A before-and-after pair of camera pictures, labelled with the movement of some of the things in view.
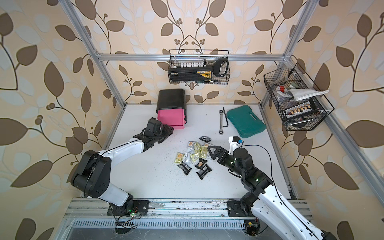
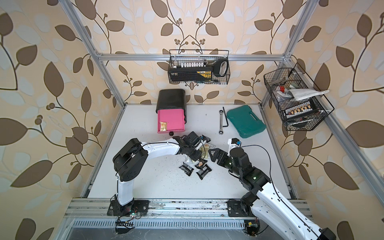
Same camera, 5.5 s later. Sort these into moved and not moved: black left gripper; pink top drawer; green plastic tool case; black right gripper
Moved: black left gripper
Not moved: green plastic tool case; black right gripper; pink top drawer
